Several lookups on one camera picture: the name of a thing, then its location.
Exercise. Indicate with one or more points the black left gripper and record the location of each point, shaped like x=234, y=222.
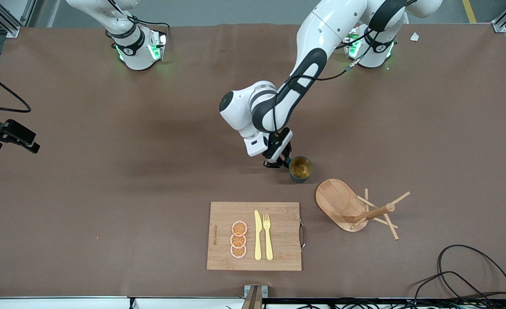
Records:
x=281, y=142

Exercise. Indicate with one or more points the dark teal cup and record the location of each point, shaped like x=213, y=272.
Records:
x=300, y=169

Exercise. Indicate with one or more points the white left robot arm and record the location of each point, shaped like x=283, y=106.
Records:
x=321, y=34

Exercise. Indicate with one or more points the wooden mug rack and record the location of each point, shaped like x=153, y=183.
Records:
x=338, y=201

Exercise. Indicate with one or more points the bamboo cutting board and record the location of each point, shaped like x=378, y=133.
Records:
x=285, y=236

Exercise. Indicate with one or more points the toy orange slice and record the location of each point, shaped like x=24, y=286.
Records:
x=239, y=228
x=238, y=252
x=238, y=241

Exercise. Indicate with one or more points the yellow plastic knife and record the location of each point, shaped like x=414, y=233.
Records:
x=257, y=240

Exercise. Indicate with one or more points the yellow plastic fork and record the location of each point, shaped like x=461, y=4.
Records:
x=269, y=244

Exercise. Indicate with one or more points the white paper scrap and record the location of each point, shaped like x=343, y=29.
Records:
x=414, y=37

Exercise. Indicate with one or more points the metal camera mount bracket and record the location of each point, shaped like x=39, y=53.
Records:
x=255, y=296

